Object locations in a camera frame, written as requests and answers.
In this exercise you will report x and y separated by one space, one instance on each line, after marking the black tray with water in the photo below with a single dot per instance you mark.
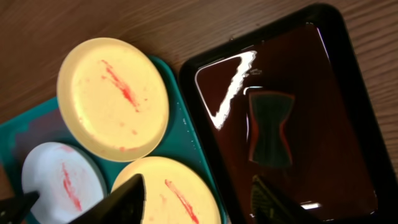
341 171

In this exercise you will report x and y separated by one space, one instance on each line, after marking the yellow plate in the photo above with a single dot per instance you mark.
174 193
113 99

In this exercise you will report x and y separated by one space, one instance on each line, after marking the red green sponge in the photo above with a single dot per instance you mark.
268 114

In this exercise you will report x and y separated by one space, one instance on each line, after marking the light blue plate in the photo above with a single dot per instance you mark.
68 181

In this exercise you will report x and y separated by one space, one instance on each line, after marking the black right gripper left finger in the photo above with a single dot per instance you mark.
123 206

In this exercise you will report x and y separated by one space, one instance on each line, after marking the teal plastic tray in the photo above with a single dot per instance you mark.
44 123

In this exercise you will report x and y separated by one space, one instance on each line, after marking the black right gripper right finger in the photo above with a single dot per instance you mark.
271 206

